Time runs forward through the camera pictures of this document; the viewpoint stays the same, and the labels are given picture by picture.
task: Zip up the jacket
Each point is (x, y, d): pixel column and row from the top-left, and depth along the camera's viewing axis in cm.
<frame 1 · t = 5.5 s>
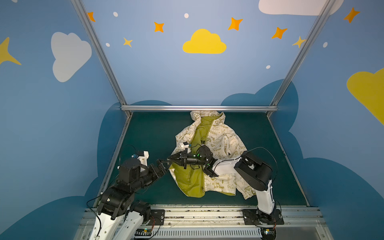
left hand: (166, 165, 67), fingers open
right hand: (169, 157, 74), fingers closed
white green printed jacket: (211, 129, 113), on the table

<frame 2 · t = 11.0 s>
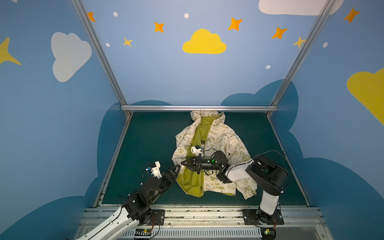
left hand: (179, 168, 76), fingers open
right hand: (183, 164, 72), fingers closed
the named things where they were.

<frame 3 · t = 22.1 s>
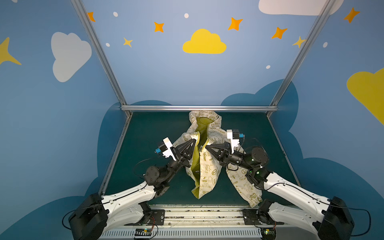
left hand: (193, 139, 58), fingers closed
right hand: (208, 146, 60), fingers closed
white green printed jacket: (204, 169, 70), point 22 cm above the table

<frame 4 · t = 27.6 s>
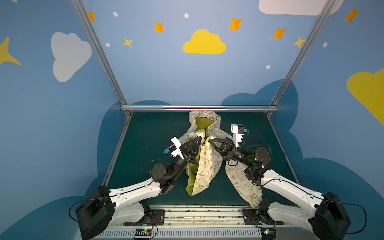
left hand: (198, 135, 59), fingers closed
right hand: (212, 140, 59), fingers closed
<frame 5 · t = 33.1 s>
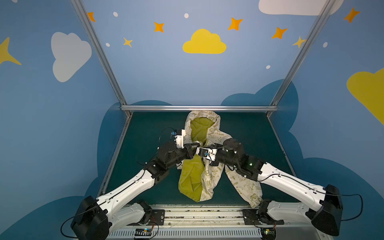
left hand: (199, 143, 72), fingers closed
right hand: (204, 145, 72), fingers closed
white green printed jacket: (198, 177, 84), point 5 cm above the table

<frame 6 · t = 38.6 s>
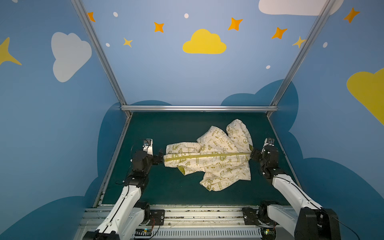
left hand: (151, 147, 83), fingers open
right hand: (263, 148, 87), fingers open
white green printed jacket: (223, 157, 92), point 6 cm above the table

